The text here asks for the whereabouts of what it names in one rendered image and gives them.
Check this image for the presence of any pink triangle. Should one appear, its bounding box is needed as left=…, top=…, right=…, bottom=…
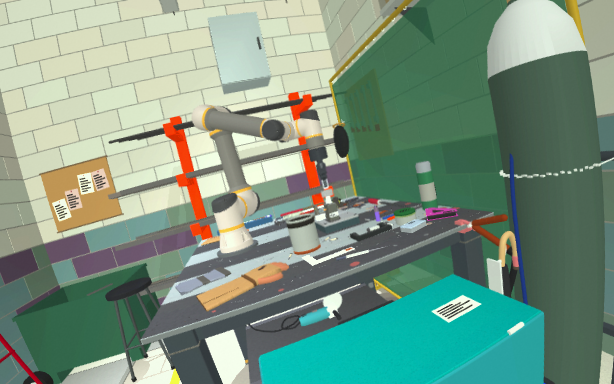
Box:
left=423, top=206, right=460, bottom=222

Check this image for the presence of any red hand truck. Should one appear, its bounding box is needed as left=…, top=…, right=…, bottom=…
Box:
left=0, top=333, right=55, bottom=384

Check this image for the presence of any red flat tool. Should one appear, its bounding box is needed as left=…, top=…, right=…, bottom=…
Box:
left=279, top=206, right=316, bottom=220

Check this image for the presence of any small green white cylinder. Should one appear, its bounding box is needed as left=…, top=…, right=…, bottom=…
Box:
left=414, top=160, right=439, bottom=210

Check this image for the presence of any white flat plate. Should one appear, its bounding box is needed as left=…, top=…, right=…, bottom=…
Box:
left=486, top=257, right=505, bottom=297

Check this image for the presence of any tan hose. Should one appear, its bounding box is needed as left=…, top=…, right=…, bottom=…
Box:
left=497, top=230, right=523, bottom=271

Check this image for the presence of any green yellow-framed welding screen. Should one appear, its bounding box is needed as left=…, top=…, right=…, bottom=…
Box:
left=327, top=0, right=587, bottom=301

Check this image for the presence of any grey can with orange base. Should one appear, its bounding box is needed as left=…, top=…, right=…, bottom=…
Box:
left=285, top=213, right=322, bottom=256

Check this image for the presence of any white chain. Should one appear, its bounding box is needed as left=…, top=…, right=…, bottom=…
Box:
left=498, top=160, right=614, bottom=181

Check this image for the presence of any tan leather glove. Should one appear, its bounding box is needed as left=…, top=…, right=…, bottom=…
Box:
left=195, top=261, right=291, bottom=313

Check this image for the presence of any black round stool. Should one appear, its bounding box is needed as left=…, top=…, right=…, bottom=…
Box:
left=104, top=277, right=165, bottom=384

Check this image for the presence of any black round disc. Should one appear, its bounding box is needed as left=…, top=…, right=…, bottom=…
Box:
left=332, top=123, right=351, bottom=160

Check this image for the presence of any white square ruler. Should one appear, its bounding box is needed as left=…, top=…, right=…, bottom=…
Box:
left=301, top=245, right=358, bottom=267

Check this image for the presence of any dark grey workbench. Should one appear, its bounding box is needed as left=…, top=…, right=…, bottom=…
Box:
left=140, top=193, right=496, bottom=384

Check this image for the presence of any grey wall cabinet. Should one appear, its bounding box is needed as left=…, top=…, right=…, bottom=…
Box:
left=207, top=11, right=273, bottom=95

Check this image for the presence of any green round tin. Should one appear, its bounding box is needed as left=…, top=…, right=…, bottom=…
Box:
left=392, top=207, right=417, bottom=227

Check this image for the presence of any cork notice board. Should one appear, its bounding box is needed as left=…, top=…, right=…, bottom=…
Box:
left=39, top=156, right=124, bottom=234

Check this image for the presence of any green bin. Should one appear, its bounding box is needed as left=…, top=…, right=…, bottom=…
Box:
left=11, top=262, right=160, bottom=381

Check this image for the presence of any teal cabinet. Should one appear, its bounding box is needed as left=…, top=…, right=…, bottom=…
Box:
left=258, top=273, right=546, bottom=384

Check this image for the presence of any grey fixture vise body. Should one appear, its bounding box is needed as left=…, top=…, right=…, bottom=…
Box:
left=313, top=209, right=362, bottom=237

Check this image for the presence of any blue rod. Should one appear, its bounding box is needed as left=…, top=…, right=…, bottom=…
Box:
left=507, top=153, right=529, bottom=306

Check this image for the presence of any black cable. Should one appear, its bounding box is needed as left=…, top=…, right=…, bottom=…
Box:
left=246, top=313, right=302, bottom=335

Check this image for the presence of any dark round base plate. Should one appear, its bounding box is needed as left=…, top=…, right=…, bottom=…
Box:
left=215, top=238, right=261, bottom=259

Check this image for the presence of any large dark green gas cylinder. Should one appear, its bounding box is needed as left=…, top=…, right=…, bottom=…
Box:
left=486, top=0, right=608, bottom=384

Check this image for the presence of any orange bar stock rack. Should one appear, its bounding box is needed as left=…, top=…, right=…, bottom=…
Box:
left=107, top=92, right=357, bottom=242

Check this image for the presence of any red-handled cutter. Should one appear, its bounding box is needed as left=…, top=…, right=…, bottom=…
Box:
left=454, top=213, right=513, bottom=251

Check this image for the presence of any teal angle grinder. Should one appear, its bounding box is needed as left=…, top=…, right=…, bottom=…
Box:
left=299, top=292, right=345, bottom=329

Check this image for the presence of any blue box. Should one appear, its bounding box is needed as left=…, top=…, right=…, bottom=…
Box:
left=243, top=214, right=275, bottom=231

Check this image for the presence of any black bar tool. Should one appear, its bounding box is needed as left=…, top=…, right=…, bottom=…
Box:
left=349, top=222, right=394, bottom=243

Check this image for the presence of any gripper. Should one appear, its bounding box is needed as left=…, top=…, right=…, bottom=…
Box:
left=309, top=147, right=333, bottom=193

